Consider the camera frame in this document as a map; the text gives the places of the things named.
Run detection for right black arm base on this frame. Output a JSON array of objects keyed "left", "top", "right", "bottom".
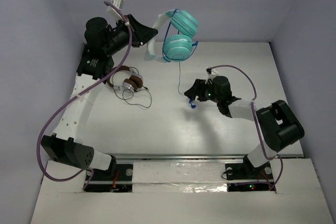
[{"left": 221, "top": 156, "right": 275, "bottom": 192}]

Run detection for blue headphone cable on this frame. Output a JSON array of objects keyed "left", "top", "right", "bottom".
[{"left": 162, "top": 8, "right": 200, "bottom": 109}]

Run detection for brown silver headphones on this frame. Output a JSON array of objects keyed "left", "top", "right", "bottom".
[{"left": 107, "top": 66, "right": 146, "bottom": 92}]

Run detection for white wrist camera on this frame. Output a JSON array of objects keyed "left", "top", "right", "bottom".
[
  {"left": 106, "top": 0, "right": 124, "bottom": 21},
  {"left": 205, "top": 67, "right": 219, "bottom": 84}
]

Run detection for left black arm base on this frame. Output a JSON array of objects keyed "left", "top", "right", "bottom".
[{"left": 83, "top": 158, "right": 133, "bottom": 193}]

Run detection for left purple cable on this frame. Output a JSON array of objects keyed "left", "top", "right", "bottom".
[{"left": 36, "top": 0, "right": 132, "bottom": 190}]

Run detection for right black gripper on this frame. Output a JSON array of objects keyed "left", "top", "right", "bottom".
[{"left": 184, "top": 79, "right": 221, "bottom": 104}]

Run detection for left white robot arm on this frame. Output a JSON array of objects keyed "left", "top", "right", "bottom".
[{"left": 37, "top": 14, "right": 158, "bottom": 179}]

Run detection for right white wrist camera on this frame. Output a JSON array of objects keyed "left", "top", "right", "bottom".
[{"left": 205, "top": 67, "right": 219, "bottom": 84}]

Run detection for white foam taped block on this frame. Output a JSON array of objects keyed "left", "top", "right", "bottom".
[{"left": 132, "top": 161, "right": 227, "bottom": 193}]

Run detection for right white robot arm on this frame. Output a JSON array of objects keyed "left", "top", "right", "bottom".
[{"left": 184, "top": 76, "right": 305, "bottom": 178}]

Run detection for teal white headphones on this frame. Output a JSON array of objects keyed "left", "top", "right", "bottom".
[{"left": 152, "top": 8, "right": 199, "bottom": 62}]

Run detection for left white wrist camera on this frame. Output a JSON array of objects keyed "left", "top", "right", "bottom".
[{"left": 106, "top": 0, "right": 124, "bottom": 21}]

